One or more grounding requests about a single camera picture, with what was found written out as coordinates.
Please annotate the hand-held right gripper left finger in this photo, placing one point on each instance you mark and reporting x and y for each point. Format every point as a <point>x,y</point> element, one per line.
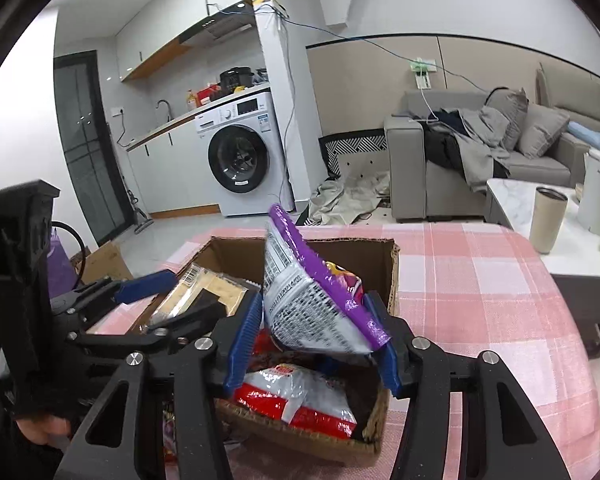
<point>242,345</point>

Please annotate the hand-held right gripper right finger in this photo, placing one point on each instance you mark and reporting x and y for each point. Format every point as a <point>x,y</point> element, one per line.
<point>391,372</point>

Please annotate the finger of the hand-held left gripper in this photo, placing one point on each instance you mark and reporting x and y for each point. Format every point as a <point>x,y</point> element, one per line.
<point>190,317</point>
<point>147,286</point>

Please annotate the clear cracker packet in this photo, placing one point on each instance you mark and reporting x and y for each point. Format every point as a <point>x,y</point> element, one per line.
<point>200,287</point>

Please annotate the white snack packet red edges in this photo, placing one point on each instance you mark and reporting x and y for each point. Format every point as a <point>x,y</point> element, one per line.
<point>295,395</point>

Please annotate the large purple snack packet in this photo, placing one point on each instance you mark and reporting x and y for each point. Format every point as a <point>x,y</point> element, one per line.
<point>310,310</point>

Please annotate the brown cardboard box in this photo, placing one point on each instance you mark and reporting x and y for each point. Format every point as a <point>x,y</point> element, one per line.
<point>375,260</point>

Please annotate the person's left hand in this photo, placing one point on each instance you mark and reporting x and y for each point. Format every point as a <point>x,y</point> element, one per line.
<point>40,427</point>

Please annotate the purple bag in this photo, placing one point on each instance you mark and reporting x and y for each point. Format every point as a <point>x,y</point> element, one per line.
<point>60,265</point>

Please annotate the small cardboard box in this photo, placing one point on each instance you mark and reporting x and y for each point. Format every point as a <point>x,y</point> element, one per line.
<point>107,262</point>

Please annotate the floor mop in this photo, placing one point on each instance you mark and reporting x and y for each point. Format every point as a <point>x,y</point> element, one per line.
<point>142,217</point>

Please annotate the pink checked tablecloth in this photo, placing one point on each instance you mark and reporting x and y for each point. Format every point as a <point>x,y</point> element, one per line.
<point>480,310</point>

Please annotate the kitchen counter with cabinets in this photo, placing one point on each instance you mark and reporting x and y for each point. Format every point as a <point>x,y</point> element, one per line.
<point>175,170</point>

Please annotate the dark glass door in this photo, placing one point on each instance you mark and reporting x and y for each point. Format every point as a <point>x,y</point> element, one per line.
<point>87,150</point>

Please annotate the white washing machine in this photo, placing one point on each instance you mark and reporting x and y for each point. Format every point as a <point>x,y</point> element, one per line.
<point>240,157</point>

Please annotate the kitchen faucet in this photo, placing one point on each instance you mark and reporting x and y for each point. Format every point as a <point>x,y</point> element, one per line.
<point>169,112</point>

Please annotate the beige cloth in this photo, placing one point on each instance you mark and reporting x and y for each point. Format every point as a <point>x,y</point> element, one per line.
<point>345,200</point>

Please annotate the yellow bottle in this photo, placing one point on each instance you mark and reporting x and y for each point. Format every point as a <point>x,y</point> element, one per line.
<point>191,101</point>

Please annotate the red package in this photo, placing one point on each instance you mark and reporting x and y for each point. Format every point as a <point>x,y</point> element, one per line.
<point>210,94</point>

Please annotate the grey sofa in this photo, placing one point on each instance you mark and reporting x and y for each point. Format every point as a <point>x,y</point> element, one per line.
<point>405,170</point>

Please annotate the white marble coffee table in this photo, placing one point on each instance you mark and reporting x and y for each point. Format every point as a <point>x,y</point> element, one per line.
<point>515,200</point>

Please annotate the beige tumbler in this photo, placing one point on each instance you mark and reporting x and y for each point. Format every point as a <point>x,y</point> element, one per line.
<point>547,225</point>

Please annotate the black air fryer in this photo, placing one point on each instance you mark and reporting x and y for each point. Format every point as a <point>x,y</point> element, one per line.
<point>236,80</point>

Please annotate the black white patterned basket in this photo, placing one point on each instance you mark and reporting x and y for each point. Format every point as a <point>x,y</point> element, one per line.
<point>352,146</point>

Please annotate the dark clothes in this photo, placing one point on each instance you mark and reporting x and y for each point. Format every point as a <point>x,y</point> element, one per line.
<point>442,150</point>

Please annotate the grey coat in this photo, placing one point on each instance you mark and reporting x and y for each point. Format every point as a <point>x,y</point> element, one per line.
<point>480,160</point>

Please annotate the black range hood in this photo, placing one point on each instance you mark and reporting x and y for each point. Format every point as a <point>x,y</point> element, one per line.
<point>225,27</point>

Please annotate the white electric kettle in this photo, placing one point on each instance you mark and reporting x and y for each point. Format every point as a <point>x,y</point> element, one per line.
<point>597,195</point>

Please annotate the grey pillow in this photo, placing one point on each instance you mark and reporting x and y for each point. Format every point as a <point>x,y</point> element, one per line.
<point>507,110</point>
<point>542,132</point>

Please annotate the light blue cushion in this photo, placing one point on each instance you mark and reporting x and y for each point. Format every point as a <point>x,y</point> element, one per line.
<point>592,136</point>

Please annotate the white wall cabinets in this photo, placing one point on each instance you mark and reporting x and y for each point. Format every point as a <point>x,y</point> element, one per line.
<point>170,20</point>

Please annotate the wall power socket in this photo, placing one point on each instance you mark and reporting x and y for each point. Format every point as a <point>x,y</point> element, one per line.
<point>422,67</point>

